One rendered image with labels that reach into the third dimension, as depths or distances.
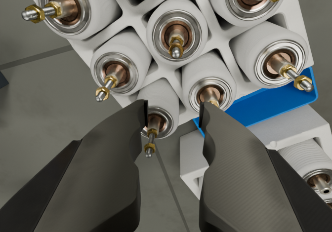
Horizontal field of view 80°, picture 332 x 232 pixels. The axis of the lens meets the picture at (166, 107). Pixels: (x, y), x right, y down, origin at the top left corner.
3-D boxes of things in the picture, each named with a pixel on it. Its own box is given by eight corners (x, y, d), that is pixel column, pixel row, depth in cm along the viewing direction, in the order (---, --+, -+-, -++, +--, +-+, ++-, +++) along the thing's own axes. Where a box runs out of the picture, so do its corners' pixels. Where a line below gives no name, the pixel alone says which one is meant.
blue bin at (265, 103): (202, 119, 68) (206, 142, 58) (187, 94, 64) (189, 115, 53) (295, 80, 59) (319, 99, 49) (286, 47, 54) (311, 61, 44)
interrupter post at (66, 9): (67, -5, 28) (56, -4, 26) (77, 12, 29) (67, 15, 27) (54, 2, 29) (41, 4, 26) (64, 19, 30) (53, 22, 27)
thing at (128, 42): (108, 46, 50) (77, 73, 34) (132, 16, 46) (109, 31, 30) (138, 71, 53) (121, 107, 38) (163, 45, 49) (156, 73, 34)
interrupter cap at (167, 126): (174, 136, 41) (174, 138, 40) (138, 136, 42) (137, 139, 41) (172, 104, 37) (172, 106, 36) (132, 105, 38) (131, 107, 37)
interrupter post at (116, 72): (107, 73, 34) (101, 81, 32) (115, 63, 33) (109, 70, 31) (118, 82, 35) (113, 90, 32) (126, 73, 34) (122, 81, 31)
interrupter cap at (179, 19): (196, 62, 33) (197, 64, 32) (150, 58, 33) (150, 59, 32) (206, 12, 29) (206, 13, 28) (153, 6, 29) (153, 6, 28)
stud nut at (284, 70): (291, 62, 28) (294, 64, 28) (296, 71, 29) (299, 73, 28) (278, 70, 29) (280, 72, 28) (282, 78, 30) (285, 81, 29)
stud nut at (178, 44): (180, 58, 25) (180, 60, 24) (167, 54, 25) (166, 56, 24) (185, 44, 24) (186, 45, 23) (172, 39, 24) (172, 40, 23)
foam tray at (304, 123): (222, 195, 89) (231, 239, 74) (179, 136, 73) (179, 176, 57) (316, 167, 77) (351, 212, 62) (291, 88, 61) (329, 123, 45)
